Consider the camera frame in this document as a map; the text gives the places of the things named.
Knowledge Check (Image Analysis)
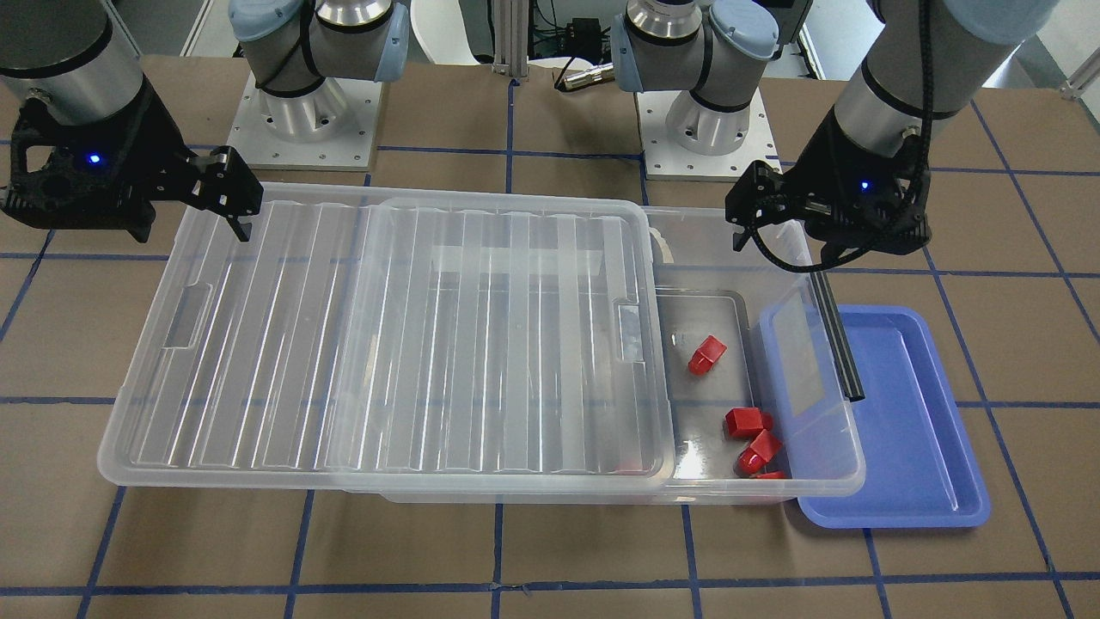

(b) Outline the clear plastic box lid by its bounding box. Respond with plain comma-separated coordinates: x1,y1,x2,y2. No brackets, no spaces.
98,183,675,502

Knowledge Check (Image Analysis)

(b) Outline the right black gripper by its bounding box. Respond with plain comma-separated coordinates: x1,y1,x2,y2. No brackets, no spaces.
3,78,264,242

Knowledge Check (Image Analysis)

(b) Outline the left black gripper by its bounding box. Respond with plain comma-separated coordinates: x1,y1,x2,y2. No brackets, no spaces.
725,111,932,255

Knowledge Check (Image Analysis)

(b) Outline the black rubber strip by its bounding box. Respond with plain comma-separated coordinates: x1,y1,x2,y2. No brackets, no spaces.
810,272,867,404

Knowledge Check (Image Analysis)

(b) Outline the aluminium frame post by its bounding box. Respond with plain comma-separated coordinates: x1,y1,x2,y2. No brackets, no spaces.
490,0,531,82

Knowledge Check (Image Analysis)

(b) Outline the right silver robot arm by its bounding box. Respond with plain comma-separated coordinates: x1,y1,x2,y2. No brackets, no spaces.
3,1,413,242

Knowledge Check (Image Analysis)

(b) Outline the clear plastic storage box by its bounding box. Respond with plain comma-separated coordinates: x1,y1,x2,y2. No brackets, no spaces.
325,196,820,505

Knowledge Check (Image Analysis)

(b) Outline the blue plastic tray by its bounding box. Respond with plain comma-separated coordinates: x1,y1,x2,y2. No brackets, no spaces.
758,298,991,529

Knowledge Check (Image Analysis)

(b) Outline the white chair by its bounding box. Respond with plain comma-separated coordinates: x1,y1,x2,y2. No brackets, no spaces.
409,1,480,66

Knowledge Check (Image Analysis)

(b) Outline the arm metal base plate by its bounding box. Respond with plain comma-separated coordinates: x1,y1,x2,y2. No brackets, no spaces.
635,90,781,181
227,78,384,172

